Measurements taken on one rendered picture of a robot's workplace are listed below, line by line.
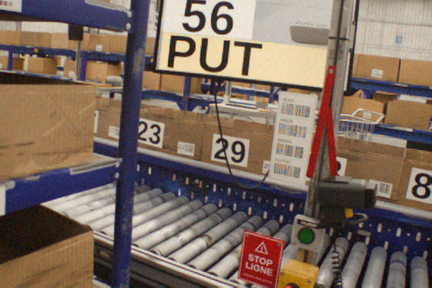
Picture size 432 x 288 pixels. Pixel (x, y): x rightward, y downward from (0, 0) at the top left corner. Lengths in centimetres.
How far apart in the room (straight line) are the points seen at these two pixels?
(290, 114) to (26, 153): 56
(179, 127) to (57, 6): 130
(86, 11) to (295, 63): 60
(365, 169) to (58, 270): 113
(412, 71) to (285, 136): 515
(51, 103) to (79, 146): 8
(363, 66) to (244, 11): 509
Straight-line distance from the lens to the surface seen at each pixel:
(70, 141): 53
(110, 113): 194
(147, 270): 117
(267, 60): 96
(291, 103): 87
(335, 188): 81
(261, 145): 155
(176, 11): 100
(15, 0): 42
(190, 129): 168
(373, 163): 146
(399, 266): 135
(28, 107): 48
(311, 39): 96
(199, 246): 125
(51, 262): 55
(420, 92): 590
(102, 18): 50
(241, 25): 97
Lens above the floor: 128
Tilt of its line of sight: 8 degrees down
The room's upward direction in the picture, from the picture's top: 6 degrees clockwise
